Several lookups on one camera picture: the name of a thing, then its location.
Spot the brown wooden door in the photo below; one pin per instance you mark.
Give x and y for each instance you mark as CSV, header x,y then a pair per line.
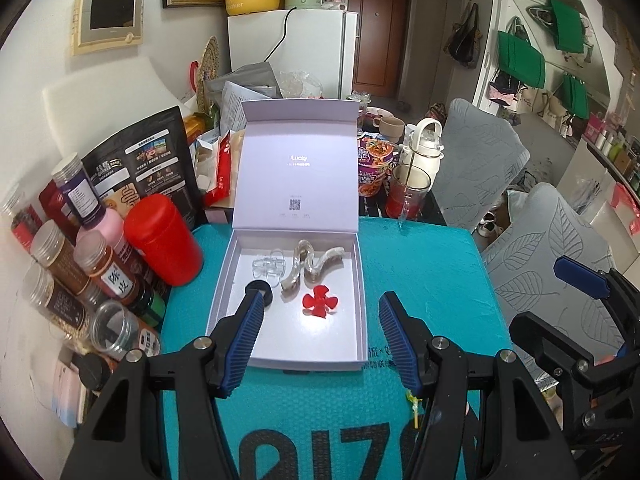
x,y
375,40

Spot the cream wall intercom panel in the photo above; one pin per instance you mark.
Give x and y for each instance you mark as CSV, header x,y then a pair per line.
x,y
107,20

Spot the pink bottle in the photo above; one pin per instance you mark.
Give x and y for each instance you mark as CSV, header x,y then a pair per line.
x,y
112,230

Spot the row of small bottles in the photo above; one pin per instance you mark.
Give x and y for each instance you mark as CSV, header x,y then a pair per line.
x,y
612,147

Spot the row of spice jars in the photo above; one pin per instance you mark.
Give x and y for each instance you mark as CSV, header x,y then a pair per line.
x,y
60,255

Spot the printed paper leaflet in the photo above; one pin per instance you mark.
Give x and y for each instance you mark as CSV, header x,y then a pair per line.
x,y
237,110

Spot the white hinged gift box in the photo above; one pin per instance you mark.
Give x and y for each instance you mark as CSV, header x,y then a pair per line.
x,y
295,150

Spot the round woven trivet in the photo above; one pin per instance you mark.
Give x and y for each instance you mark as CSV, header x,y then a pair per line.
x,y
209,70

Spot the white water bottle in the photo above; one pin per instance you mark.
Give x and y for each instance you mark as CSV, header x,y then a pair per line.
x,y
425,145

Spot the red plastic bag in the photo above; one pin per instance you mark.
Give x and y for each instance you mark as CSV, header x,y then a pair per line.
x,y
627,207

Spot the beige pearly wavy hair clip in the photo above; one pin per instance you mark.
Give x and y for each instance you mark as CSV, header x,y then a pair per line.
x,y
332,255

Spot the green tote bag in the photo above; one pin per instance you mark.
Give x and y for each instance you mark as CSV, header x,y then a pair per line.
x,y
522,60
567,25
577,97

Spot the cream tote bag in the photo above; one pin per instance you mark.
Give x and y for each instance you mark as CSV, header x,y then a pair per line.
x,y
530,102

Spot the red snack packet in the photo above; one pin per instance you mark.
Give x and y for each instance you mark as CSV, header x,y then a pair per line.
x,y
227,170

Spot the beige ceramic mug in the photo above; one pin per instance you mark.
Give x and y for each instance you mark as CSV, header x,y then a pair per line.
x,y
390,127

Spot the grey foil bag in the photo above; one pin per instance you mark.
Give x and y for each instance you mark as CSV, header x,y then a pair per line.
x,y
250,77

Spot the yellow-green hairpin stick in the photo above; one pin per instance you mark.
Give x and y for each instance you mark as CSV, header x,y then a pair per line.
x,y
415,410

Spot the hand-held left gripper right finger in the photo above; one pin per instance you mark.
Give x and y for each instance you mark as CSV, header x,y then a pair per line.
x,y
400,340

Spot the clear plastic hair clip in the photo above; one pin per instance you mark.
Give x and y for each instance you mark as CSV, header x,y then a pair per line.
x,y
267,265

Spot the instant noodle cup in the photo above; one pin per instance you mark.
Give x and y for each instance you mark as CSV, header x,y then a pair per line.
x,y
372,170

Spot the pale paper packets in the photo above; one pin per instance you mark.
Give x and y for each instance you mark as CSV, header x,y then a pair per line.
x,y
72,395

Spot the teal mat with black letters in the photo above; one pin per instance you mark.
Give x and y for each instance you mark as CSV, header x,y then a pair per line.
x,y
440,270

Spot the red plastic canister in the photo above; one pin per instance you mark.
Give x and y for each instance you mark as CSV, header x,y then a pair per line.
x,y
160,240

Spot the white translucent wavy hair clip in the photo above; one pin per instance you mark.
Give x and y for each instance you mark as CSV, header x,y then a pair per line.
x,y
291,287

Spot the glass mug with red drink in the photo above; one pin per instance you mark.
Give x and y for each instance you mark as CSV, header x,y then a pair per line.
x,y
400,200

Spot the white cardboard carton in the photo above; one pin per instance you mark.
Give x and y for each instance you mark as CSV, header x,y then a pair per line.
x,y
205,160

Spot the black printed pouch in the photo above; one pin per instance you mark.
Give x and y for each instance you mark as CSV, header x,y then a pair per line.
x,y
150,160

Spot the white refrigerator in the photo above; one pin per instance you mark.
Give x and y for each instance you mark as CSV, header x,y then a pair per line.
x,y
320,45

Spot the clear plastic packaging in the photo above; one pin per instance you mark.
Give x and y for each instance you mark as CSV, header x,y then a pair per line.
x,y
300,82

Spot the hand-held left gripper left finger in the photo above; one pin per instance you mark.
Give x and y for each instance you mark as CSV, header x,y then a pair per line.
x,y
245,340

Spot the dark hanging handbag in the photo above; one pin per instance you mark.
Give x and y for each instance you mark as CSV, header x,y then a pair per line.
x,y
465,40

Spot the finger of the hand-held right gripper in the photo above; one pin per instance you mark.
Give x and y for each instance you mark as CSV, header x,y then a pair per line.
x,y
580,275
545,337

